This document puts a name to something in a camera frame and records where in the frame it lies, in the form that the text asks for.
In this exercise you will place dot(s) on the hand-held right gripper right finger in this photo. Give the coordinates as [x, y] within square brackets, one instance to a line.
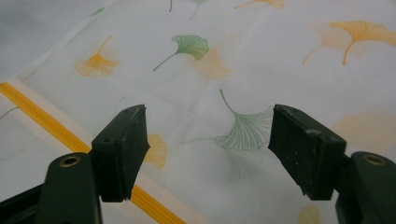
[306, 155]

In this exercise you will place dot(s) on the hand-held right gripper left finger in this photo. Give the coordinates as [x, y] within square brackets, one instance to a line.
[120, 155]

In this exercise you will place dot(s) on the white leaf-print laundry bag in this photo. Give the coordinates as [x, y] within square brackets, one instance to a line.
[218, 77]

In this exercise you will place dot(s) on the pale blue table cover sheet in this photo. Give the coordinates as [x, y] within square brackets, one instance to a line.
[31, 31]

